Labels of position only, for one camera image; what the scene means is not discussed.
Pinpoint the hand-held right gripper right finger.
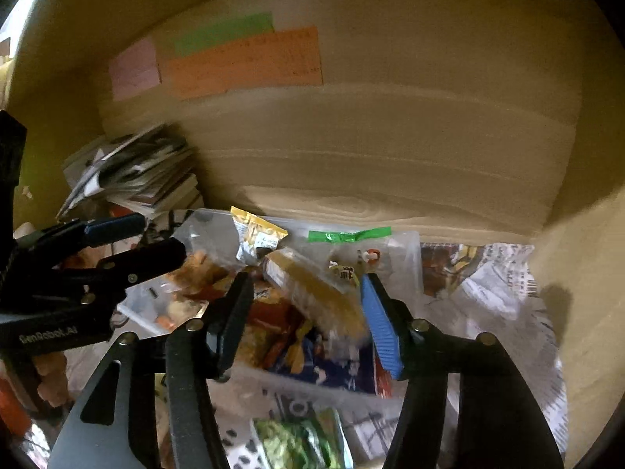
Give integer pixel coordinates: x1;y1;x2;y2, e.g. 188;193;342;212
359;274;562;469

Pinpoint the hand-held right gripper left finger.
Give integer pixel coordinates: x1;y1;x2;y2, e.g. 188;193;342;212
46;271;255;469

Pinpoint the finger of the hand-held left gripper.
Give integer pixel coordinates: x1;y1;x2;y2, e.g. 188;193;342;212
14;212;147;260
54;237;187;304

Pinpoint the red snack packet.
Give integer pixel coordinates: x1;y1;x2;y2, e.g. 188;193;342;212
244;298;313;355

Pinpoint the orange cracker stick packet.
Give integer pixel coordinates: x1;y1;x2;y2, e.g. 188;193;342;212
166;249;232;300

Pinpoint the orange rice cracker packet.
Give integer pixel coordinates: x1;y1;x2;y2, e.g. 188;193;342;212
146;297;211;333

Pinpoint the blue chip packet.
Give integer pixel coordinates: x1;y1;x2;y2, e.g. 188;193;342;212
288;329;394;397

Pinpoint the clear plastic container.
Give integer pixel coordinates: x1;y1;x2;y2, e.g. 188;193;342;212
117;208;423;396

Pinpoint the clear biscuit packet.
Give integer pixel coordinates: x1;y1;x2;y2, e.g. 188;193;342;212
262;248;368;345

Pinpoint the yellow noodle snack packet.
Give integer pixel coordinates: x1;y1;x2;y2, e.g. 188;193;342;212
230;205;289;265

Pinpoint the clear packet with green seal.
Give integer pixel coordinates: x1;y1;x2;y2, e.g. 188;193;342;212
307;227;421;299

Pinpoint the stack of papers and books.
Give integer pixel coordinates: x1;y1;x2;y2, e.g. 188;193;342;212
56;124;203;220

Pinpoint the printed newspaper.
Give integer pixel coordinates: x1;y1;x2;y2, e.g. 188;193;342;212
63;242;570;469

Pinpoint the green snack packet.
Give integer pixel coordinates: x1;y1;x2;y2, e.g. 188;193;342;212
251;408;353;469

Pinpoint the pink sticky note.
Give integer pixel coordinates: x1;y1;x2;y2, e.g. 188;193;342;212
108;38;162;102

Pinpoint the wooden desk shelf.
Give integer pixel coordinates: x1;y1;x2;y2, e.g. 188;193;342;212
0;0;625;469

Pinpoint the orange sticky note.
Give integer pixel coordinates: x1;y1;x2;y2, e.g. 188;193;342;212
159;27;323;101

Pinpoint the green sticky note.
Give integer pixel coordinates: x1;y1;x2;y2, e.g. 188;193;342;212
173;12;275;57

